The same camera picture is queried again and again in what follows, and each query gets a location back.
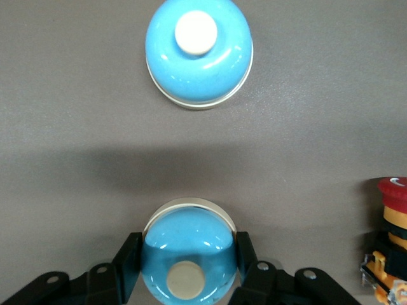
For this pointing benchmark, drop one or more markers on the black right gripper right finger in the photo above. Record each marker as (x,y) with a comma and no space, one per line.
(267,286)

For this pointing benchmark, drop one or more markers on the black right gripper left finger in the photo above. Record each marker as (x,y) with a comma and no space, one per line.
(105,282)

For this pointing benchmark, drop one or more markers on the blue call bell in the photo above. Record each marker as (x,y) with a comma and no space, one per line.
(187,241)
(197,73)

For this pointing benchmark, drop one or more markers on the red emergency stop orange switch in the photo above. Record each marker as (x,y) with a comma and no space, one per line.
(394,197)

